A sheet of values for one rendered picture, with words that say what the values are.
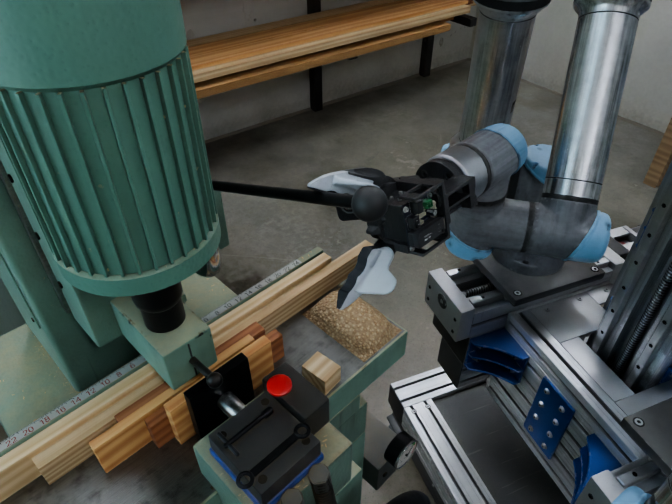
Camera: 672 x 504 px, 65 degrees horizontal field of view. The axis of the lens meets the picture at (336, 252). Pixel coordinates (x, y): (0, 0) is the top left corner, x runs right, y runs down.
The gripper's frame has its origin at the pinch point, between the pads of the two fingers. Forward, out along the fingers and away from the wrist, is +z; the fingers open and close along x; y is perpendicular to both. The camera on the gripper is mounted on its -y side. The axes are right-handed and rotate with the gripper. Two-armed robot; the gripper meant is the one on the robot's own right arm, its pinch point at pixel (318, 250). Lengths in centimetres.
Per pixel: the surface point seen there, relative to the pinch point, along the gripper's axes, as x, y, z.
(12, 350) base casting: 20, -61, 27
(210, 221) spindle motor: -5.6, -7.4, 7.4
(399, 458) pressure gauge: 49, -8, -12
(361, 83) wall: 36, -232, -240
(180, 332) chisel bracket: 9.4, -16.4, 12.0
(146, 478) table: 24.3, -15.3, 23.1
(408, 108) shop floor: 55, -196, -244
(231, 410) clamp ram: 19.4, -10.2, 11.7
